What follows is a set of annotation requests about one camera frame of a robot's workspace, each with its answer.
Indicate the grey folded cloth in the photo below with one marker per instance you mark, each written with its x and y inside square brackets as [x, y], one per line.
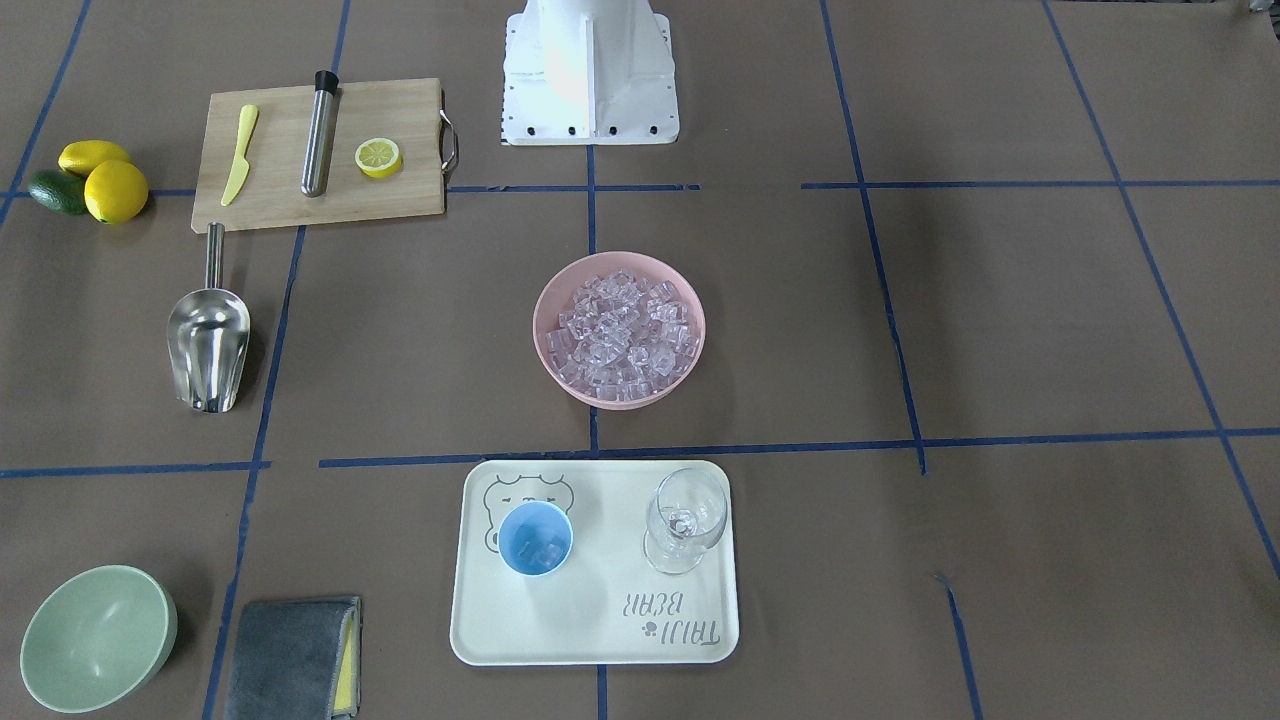
[297, 659]

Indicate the cream serving tray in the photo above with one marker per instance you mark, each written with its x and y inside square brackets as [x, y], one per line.
[605, 604]

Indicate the yellow plastic knife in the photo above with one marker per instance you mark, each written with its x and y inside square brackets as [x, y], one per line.
[240, 165]

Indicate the yellow lemon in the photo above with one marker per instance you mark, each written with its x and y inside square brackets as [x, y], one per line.
[80, 158]
[115, 192]

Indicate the pink bowl of ice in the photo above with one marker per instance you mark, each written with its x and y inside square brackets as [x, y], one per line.
[618, 330]

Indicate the green bowl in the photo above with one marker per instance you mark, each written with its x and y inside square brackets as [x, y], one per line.
[98, 637]

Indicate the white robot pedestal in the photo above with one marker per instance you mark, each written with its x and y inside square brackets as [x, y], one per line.
[589, 73]

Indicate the green avocado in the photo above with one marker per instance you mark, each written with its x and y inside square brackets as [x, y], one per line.
[58, 191]

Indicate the clear wine glass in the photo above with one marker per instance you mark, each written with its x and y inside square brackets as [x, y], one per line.
[685, 519]

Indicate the lemon half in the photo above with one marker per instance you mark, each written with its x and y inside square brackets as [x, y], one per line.
[379, 158]

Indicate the metal ice scoop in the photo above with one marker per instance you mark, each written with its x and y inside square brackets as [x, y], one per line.
[208, 334]

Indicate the light blue cup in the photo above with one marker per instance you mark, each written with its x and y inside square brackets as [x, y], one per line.
[535, 539]

